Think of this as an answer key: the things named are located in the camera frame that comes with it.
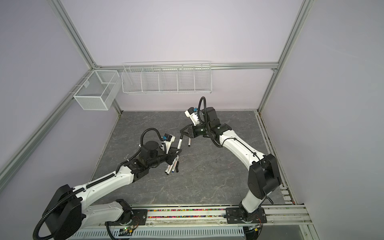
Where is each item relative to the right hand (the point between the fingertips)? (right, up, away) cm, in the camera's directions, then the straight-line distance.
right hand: (181, 133), depth 78 cm
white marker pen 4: (-8, -22, +11) cm, 26 cm away
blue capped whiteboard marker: (-6, -23, +11) cm, 26 cm away
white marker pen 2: (+3, -8, +24) cm, 25 cm away
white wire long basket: (-12, +37, +23) cm, 45 cm away
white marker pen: (0, -4, -1) cm, 5 cm away
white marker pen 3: (-10, -24, +11) cm, 28 cm away
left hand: (-1, -10, +1) cm, 10 cm away
